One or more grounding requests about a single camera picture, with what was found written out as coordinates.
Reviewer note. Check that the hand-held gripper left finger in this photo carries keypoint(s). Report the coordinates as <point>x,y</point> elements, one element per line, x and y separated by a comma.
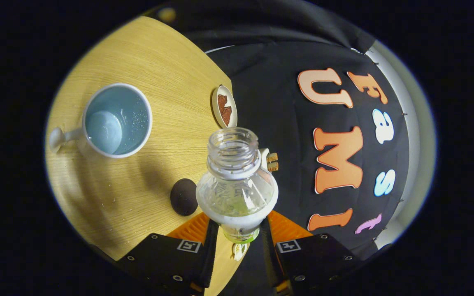
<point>171,259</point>

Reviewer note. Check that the white divided snack tray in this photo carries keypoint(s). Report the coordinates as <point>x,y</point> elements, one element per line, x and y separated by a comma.
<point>239,251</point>

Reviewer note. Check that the dark brown round coaster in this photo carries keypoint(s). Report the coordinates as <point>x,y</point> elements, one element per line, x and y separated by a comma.
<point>183,197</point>

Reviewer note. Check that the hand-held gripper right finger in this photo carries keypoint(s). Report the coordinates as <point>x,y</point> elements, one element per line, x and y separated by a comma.
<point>315,259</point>

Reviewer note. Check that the wooden table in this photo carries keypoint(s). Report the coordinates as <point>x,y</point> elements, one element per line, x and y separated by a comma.
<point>167,61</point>

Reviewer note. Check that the white toaster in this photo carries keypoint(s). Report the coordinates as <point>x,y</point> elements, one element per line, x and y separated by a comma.
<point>263,156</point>

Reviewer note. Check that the white cup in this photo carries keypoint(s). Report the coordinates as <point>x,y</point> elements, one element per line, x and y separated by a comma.
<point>130,123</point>

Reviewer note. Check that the brown meat piece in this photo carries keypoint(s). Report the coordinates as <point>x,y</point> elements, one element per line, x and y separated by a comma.
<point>226,116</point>
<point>222,101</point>

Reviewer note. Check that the toast slice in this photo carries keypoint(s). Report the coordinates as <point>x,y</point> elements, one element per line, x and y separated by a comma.
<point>273,157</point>
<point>273,166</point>

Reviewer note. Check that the black backdrop cloth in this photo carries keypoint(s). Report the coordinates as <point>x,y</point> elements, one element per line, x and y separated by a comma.
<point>270,102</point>

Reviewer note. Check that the clear plastic juice bottle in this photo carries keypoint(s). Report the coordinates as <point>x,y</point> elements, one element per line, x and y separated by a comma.
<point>237,193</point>

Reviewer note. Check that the small white plate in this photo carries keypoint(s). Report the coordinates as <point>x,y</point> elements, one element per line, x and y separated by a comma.
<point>216,107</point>

